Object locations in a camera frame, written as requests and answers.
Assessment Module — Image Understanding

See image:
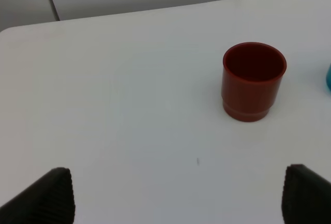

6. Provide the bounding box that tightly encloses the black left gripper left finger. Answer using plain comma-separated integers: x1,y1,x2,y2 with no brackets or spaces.
1,167,76,223

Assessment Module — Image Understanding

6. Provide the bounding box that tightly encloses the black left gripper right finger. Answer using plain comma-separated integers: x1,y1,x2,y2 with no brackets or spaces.
281,164,330,224

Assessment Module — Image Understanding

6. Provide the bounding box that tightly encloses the blue translucent plastic cup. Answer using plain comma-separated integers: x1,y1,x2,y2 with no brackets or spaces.
325,65,331,91

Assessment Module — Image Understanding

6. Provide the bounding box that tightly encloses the red plastic cup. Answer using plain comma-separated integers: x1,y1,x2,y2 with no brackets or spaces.
221,42,287,122

